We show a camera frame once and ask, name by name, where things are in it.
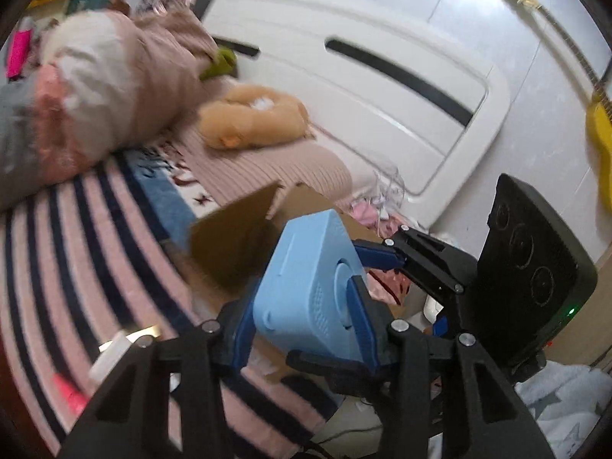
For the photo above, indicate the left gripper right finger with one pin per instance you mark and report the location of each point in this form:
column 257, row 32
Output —
column 482, row 416

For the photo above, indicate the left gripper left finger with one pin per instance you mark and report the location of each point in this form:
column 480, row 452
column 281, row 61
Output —
column 163, row 398

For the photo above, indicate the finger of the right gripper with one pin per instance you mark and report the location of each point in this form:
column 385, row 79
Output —
column 441, row 327
column 377, row 256

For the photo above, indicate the pink spray bottle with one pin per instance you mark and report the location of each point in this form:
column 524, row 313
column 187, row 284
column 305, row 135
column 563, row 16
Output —
column 74, row 398

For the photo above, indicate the light blue plastic device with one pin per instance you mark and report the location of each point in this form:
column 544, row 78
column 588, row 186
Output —
column 313, row 295

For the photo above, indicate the white rectangular power bank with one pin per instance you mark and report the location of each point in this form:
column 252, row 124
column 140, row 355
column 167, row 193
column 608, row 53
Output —
column 111, row 354

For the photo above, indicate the brown cardboard box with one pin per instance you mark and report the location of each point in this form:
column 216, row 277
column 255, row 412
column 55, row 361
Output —
column 232, row 246

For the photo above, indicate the pink ribbed pillow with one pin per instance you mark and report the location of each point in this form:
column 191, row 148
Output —
column 232, row 174

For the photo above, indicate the white bed headboard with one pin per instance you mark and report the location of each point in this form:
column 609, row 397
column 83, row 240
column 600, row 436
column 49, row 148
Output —
column 412, row 101

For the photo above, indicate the yellow electric guitar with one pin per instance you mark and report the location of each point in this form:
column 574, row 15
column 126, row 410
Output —
column 592, row 87

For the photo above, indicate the brown plush toy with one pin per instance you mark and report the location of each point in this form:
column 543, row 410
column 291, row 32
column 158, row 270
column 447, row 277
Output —
column 253, row 116

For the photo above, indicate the green plush toy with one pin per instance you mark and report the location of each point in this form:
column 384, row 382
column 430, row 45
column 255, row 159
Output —
column 224, row 63

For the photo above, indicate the rolled pink grey duvet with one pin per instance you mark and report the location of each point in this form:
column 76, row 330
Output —
column 105, row 82

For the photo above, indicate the magenta box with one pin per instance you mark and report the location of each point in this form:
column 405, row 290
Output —
column 18, row 51

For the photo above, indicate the yellow shelf desk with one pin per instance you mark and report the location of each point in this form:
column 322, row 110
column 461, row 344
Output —
column 37, row 5

